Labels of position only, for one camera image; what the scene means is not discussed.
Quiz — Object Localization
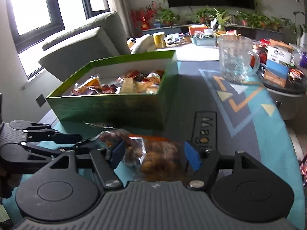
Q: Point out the red flower decoration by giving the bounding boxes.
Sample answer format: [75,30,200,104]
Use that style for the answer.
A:
[130,1,158,31]

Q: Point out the clear bag brown pastries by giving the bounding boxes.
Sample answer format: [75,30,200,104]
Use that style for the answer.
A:
[98,129,186,183]

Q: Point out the long tan biscuit pack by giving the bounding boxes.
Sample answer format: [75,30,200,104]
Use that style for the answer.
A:
[120,77,135,94]

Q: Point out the grey armchair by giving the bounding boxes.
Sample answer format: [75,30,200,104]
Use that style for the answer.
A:
[39,12,130,81]

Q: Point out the spider plant in vase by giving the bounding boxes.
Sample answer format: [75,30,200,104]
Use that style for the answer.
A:
[211,8,232,31]

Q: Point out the blue white carton box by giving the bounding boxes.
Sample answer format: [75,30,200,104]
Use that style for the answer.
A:
[264,39,293,88]

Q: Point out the clear glass mug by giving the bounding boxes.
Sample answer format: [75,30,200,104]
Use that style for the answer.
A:
[218,35,260,84]

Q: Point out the yellow canister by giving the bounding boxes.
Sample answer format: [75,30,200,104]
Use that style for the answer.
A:
[153,32,166,49]

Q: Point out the dark window frame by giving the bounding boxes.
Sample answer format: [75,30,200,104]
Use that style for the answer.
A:
[6,0,110,79]

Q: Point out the person's hand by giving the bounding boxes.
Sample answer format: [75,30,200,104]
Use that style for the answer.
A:
[0,167,22,198]

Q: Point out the blue plastic basket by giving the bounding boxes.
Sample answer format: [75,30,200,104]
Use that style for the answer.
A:
[191,34,216,47]

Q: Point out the round white coffee table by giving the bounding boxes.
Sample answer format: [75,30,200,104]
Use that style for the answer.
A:
[157,43,219,61]

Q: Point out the green cardboard box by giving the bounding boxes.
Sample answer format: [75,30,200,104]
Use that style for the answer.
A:
[46,50,178,129]

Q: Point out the orange bread snack pack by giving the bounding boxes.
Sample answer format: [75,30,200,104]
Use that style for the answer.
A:
[74,75,100,94]

